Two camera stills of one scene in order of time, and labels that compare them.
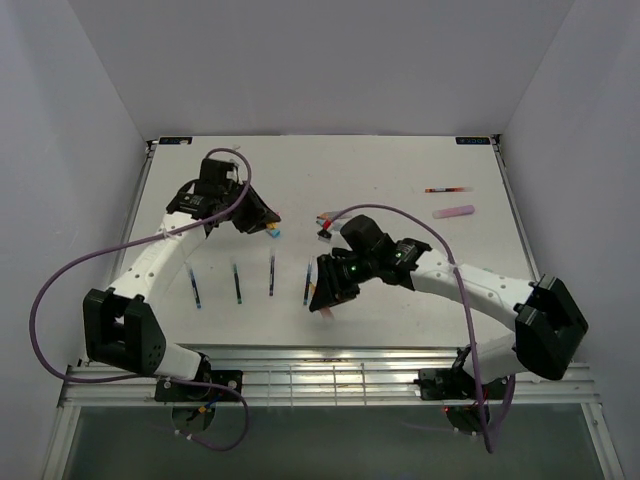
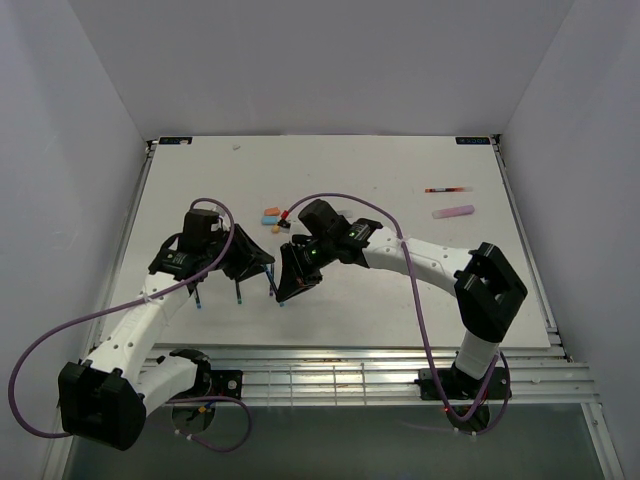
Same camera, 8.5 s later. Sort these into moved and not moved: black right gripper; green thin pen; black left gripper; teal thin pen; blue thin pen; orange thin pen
Moved: teal thin pen; black left gripper; black right gripper
Not moved: green thin pen; orange thin pen; blue thin pen
